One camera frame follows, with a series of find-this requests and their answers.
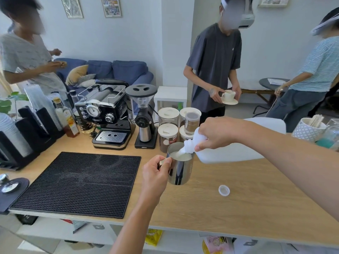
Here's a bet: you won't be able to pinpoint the clear canister white lid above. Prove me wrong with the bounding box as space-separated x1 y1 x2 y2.
157 107 180 128
179 107 203 128
179 125 195 142
157 123 179 154

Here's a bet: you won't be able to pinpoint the stainless steel milk pitcher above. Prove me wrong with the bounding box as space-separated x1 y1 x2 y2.
158 142 195 186

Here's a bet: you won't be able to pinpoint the black espresso machine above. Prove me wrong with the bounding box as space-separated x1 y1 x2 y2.
74 78 136 151

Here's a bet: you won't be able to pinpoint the black cup holder rack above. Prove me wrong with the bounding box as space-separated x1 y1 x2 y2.
0 105 66 171

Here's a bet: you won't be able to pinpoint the teal liquid pump bottle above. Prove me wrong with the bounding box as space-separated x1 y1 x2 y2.
315 118 339 151

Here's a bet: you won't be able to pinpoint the white papers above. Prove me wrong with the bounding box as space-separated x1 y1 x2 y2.
267 77 287 86

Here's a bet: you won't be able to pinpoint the bundle of wooden stirrers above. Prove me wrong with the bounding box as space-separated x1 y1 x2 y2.
309 114 325 128

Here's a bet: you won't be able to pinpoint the framed pale green picture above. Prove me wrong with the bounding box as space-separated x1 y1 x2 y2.
60 0 84 19

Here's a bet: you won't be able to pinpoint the white headset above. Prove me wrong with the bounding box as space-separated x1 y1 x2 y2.
221 0 256 30
310 13 339 36

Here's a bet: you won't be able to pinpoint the framed colourful picture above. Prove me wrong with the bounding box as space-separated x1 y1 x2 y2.
100 0 123 18

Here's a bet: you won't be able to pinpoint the grey cushion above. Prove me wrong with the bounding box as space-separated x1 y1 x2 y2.
75 73 97 89

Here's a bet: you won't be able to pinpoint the black rubber bar mat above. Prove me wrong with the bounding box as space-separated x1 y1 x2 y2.
8 151 142 219

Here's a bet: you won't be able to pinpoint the black coffee grinder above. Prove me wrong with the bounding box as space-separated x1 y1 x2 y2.
125 84 159 150

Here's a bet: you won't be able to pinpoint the steel shaker jar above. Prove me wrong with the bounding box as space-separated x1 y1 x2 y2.
184 111 201 135

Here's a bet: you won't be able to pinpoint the person's left forearm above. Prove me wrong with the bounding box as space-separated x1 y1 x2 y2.
109 197 162 254

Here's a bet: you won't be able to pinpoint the person's right forearm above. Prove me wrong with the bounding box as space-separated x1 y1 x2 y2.
242 121 339 223

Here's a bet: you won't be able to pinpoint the light wooden framed picture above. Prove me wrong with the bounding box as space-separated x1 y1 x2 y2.
258 0 290 8

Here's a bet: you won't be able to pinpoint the white plastic milk jug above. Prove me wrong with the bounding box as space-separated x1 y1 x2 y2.
182 116 287 165

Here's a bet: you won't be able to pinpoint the person's left hand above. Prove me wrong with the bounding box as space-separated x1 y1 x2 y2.
140 155 173 210

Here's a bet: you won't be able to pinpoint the black tamper mat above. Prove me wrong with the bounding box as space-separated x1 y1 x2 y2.
0 177 30 213

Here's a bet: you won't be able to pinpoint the person's right hand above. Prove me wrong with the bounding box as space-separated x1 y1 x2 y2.
194 116 255 153

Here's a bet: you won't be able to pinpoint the yellow snack packet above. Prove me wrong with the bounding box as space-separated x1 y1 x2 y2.
144 228 163 247

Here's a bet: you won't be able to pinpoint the amber syrup bottle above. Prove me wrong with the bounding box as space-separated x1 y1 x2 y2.
52 97 80 139

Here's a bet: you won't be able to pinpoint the stack of clear cups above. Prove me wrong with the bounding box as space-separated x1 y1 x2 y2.
23 84 63 132

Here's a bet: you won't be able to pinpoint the white shelf counter wooden top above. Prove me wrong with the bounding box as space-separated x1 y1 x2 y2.
0 124 339 254

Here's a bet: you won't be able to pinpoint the pink and yellow packet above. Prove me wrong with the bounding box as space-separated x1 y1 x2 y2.
202 236 235 254

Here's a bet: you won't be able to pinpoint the blue sofa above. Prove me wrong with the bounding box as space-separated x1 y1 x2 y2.
54 58 154 114

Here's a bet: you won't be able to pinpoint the green leafy plant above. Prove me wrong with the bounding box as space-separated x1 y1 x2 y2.
0 91 29 122

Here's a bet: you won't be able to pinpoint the stack of white lids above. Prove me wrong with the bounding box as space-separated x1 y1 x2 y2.
0 112 34 158

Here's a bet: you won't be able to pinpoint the yellow cushion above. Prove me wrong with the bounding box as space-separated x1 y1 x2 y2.
65 64 89 86

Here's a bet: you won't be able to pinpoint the white patterned cup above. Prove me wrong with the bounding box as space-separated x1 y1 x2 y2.
291 117 329 143

